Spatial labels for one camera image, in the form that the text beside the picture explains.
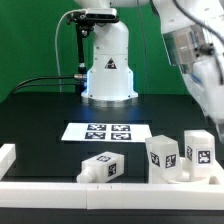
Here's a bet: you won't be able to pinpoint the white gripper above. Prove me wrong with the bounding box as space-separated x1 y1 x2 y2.
180 57 224 144

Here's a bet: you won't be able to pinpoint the grey camera cable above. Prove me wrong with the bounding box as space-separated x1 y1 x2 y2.
54 9 83 94

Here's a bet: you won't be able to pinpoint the black base cables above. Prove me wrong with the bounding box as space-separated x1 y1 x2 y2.
9 75 88 96

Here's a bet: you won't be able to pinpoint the white marker sheet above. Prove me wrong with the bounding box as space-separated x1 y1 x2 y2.
61 123 151 143

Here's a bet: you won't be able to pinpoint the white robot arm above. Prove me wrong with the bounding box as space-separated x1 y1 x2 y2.
74 0 224 143

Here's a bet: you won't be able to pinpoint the black camera stand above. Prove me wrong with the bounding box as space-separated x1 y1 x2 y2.
65 7 120 96

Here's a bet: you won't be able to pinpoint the white U-shaped fence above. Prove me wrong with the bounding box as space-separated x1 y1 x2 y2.
0 144 224 210

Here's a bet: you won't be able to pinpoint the grey arm hose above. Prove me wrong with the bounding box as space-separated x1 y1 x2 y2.
171 0 224 84

